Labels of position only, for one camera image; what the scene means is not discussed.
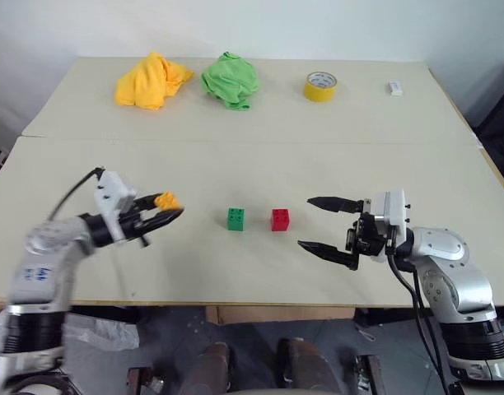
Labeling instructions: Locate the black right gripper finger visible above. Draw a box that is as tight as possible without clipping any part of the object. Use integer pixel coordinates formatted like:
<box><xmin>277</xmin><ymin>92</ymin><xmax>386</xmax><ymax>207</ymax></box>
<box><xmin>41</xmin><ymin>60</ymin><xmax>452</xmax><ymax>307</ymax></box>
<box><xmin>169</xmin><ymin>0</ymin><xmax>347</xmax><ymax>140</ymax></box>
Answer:
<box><xmin>296</xmin><ymin>239</ymin><xmax>360</xmax><ymax>272</ymax></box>
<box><xmin>306</xmin><ymin>196</ymin><xmax>366</xmax><ymax>214</ymax></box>

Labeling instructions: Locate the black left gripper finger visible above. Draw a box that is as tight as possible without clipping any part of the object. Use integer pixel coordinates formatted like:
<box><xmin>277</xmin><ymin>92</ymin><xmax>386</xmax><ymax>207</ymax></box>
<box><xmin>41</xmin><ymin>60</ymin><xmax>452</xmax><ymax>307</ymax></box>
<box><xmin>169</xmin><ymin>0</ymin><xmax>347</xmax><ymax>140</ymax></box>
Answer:
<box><xmin>138</xmin><ymin>207</ymin><xmax>185</xmax><ymax>236</ymax></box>
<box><xmin>133</xmin><ymin>192</ymin><xmax>166</xmax><ymax>211</ymax></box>

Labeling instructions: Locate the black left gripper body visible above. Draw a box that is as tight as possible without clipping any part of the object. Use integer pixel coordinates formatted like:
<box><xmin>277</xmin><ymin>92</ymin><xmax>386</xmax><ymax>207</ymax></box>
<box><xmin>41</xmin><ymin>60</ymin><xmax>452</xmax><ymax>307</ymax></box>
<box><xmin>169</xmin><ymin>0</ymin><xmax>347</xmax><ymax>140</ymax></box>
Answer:
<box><xmin>119</xmin><ymin>199</ymin><xmax>154</xmax><ymax>249</ymax></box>

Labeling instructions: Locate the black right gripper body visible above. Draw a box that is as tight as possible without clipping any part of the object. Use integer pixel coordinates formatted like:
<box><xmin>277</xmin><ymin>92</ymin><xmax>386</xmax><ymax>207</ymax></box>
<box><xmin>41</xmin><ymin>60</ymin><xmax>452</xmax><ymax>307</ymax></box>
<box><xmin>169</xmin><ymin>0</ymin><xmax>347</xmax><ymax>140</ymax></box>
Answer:
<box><xmin>344</xmin><ymin>197</ymin><xmax>391</xmax><ymax>258</ymax></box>

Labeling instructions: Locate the yellow toy cube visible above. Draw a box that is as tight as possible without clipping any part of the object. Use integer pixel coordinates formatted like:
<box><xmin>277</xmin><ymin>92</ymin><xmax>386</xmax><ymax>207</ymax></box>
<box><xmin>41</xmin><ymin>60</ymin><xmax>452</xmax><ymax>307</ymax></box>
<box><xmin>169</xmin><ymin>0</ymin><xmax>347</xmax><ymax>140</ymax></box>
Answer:
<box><xmin>154</xmin><ymin>190</ymin><xmax>184</xmax><ymax>212</ymax></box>

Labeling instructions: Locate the red toy cube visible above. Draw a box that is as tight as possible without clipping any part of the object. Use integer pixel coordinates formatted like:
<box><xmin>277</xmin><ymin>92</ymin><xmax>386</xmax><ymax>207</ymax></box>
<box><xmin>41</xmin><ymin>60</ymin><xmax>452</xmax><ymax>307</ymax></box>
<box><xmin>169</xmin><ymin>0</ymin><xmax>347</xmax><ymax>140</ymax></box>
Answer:
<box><xmin>270</xmin><ymin>207</ymin><xmax>291</xmax><ymax>233</ymax></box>

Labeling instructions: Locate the green toy cube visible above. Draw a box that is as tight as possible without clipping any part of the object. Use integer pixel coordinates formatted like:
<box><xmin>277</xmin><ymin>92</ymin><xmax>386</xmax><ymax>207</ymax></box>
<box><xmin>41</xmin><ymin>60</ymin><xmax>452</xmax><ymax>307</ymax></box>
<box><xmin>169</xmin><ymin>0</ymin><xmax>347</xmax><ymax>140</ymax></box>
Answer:
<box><xmin>226</xmin><ymin>207</ymin><xmax>247</xmax><ymax>232</ymax></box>

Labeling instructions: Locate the brown cardboard box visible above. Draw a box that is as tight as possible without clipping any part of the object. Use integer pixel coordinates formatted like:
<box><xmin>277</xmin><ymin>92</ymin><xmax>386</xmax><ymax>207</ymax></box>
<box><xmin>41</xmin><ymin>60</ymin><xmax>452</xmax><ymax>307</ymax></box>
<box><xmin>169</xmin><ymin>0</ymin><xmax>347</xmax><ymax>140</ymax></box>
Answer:
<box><xmin>205</xmin><ymin>304</ymin><xmax>357</xmax><ymax>327</ymax></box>

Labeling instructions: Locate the clear plastic bag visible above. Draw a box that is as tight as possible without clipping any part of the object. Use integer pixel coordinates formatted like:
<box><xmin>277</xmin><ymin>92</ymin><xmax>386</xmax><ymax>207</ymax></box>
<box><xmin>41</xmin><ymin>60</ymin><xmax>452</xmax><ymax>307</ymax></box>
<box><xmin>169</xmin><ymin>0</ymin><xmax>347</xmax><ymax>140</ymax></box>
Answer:
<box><xmin>65</xmin><ymin>313</ymin><xmax>141</xmax><ymax>352</ymax></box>

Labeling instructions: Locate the crumpled yellow cloth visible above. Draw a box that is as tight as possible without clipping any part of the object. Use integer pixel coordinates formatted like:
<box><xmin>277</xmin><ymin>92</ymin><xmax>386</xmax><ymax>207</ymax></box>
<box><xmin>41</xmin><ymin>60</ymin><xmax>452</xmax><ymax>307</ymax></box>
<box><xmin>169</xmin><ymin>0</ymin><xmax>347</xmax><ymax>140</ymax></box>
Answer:
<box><xmin>114</xmin><ymin>50</ymin><xmax>195</xmax><ymax>111</ymax></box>

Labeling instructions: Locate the dark rounded shape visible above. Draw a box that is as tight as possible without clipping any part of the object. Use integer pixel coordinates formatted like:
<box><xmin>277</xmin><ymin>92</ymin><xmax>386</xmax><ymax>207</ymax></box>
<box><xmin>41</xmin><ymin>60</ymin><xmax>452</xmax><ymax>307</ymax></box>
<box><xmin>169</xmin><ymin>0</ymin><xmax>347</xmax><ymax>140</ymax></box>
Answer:
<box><xmin>180</xmin><ymin>341</ymin><xmax>233</xmax><ymax>395</ymax></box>
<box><xmin>275</xmin><ymin>337</ymin><xmax>344</xmax><ymax>395</ymax></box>

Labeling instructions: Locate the yellow tape roll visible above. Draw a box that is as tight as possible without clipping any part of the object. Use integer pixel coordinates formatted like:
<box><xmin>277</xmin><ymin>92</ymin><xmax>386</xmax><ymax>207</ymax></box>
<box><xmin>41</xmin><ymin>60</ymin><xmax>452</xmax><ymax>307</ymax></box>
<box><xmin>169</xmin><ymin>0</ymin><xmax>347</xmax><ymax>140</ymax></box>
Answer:
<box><xmin>303</xmin><ymin>70</ymin><xmax>338</xmax><ymax>104</ymax></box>

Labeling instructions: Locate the crumpled green cloth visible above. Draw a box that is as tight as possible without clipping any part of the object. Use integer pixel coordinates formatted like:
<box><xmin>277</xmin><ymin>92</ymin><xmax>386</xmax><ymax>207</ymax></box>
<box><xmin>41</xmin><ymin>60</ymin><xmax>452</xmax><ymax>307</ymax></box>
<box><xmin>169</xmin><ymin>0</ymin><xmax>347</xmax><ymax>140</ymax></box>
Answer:
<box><xmin>200</xmin><ymin>51</ymin><xmax>261</xmax><ymax>112</ymax></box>

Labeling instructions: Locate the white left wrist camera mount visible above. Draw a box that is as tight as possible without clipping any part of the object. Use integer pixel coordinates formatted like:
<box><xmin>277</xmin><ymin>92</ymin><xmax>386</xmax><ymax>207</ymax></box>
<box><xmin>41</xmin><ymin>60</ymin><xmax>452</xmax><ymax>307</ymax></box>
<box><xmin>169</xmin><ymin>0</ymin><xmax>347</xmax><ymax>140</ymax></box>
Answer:
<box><xmin>92</xmin><ymin>170</ymin><xmax>138</xmax><ymax>244</ymax></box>

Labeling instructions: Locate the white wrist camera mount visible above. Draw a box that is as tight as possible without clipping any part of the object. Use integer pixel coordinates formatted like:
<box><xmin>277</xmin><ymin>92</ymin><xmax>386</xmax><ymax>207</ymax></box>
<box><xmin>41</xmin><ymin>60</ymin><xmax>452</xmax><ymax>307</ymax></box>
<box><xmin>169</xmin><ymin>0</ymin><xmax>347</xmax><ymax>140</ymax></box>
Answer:
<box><xmin>371</xmin><ymin>188</ymin><xmax>414</xmax><ymax>263</ymax></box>
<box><xmin>92</xmin><ymin>170</ymin><xmax>138</xmax><ymax>244</ymax></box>

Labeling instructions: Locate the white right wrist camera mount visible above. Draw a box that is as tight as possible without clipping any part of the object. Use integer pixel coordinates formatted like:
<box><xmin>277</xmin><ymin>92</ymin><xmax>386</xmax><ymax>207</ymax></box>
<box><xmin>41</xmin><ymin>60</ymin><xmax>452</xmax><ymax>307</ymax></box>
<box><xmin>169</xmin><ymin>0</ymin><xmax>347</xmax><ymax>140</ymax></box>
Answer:
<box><xmin>371</xmin><ymin>188</ymin><xmax>414</xmax><ymax>263</ymax></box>

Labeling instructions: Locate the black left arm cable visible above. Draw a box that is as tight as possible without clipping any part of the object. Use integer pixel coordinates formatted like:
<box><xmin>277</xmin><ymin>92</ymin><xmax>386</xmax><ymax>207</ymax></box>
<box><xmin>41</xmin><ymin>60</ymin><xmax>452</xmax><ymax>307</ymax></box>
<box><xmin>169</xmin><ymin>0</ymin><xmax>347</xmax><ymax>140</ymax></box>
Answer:
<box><xmin>47</xmin><ymin>165</ymin><xmax>107</xmax><ymax>224</ymax></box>

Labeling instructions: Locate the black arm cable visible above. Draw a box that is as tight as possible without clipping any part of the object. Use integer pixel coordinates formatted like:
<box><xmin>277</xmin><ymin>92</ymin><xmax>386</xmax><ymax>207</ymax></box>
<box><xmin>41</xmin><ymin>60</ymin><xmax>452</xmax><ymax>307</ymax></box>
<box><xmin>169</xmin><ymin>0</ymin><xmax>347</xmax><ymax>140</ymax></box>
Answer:
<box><xmin>385</xmin><ymin>240</ymin><xmax>453</xmax><ymax>395</ymax></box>
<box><xmin>47</xmin><ymin>165</ymin><xmax>107</xmax><ymax>224</ymax></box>

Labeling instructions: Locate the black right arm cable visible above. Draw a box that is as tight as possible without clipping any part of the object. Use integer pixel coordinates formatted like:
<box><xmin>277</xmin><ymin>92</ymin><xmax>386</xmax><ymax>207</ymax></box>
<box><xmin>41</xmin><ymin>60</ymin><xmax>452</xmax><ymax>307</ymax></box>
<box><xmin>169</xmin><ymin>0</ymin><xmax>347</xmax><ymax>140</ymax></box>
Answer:
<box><xmin>385</xmin><ymin>240</ymin><xmax>453</xmax><ymax>395</ymax></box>

